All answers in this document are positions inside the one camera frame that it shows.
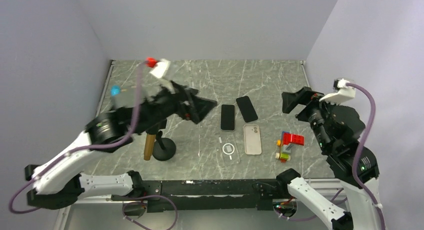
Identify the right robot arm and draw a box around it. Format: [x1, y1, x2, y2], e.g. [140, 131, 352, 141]
[275, 85, 386, 230]

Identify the blue toy microphone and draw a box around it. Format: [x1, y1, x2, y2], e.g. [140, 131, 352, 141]
[110, 85, 121, 97]

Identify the black smartphone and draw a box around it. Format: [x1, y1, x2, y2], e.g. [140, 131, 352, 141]
[236, 95, 258, 123]

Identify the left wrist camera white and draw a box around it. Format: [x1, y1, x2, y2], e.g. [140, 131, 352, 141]
[145, 57, 177, 94]

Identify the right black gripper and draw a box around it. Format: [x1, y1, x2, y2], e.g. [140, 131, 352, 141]
[282, 85, 344, 151]

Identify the black microphone stand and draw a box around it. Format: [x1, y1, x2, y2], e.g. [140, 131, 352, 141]
[151, 119, 177, 162]

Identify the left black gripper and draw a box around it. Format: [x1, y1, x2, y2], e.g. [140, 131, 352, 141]
[133, 77, 217, 135]

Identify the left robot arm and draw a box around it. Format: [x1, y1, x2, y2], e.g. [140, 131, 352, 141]
[25, 81, 217, 210]

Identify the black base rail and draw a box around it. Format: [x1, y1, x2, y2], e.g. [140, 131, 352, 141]
[110, 178, 299, 213]

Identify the gold microphone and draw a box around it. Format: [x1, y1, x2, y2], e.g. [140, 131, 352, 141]
[143, 133, 156, 161]

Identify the colourful toy brick assembly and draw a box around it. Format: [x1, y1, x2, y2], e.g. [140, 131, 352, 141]
[275, 131, 305, 163]

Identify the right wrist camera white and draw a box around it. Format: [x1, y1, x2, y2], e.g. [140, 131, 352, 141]
[319, 78, 356, 105]

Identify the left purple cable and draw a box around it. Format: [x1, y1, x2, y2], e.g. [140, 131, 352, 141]
[8, 61, 148, 214]

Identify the phone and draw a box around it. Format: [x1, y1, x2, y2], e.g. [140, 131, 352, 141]
[220, 104, 235, 131]

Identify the beige phone case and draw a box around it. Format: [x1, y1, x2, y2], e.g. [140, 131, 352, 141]
[243, 124, 262, 156]

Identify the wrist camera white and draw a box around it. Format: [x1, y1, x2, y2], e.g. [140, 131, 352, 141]
[145, 57, 177, 94]
[319, 78, 356, 105]

